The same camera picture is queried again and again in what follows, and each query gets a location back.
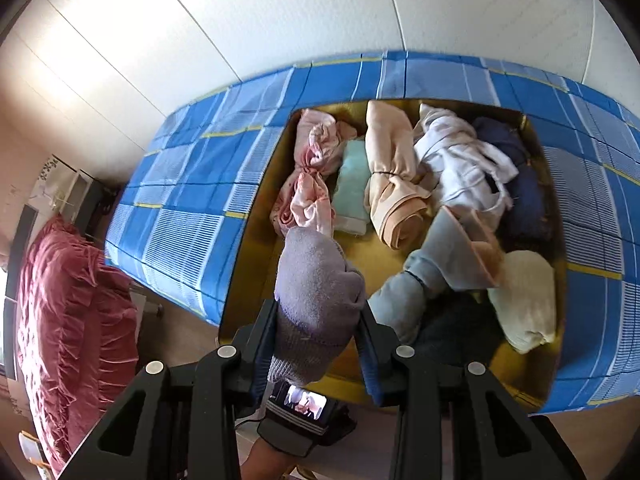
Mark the person's left forearm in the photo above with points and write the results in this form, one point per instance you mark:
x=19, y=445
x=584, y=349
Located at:
x=265, y=462

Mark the navy cloth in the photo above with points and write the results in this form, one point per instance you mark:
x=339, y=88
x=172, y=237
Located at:
x=525, y=195

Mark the pink printed cloth bundle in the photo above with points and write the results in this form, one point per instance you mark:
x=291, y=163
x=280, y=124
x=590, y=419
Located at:
x=310, y=160

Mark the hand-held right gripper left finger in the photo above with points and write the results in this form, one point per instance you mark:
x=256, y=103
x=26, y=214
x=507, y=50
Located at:
x=265, y=355

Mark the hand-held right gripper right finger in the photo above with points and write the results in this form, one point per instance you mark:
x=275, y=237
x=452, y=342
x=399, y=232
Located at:
x=370, y=365

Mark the black cloth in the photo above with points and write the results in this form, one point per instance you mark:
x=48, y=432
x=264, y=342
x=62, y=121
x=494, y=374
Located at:
x=460, y=330

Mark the white shelf unit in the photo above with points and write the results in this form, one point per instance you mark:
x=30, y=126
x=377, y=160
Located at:
x=60, y=185

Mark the red ruffled cushion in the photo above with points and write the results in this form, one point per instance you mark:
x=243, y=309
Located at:
x=75, y=335

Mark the pale green cloth bundle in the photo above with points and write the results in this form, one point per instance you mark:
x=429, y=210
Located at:
x=435, y=260

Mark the blue plaid storage box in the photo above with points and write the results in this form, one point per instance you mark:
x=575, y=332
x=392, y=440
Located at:
x=200, y=185

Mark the lavender knit cloth roll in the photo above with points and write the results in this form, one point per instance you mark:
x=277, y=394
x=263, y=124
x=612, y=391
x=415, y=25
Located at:
x=315, y=290

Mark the pale yellow cloth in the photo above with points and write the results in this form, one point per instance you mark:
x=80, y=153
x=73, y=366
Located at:
x=525, y=300

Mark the teal towel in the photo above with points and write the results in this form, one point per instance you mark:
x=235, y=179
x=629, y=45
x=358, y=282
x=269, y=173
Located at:
x=352, y=185

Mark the peach cloth bundle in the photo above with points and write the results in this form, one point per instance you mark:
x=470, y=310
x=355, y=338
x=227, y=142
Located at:
x=390, y=160

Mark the white cloth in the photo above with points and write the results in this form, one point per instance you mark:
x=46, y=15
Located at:
x=460, y=170

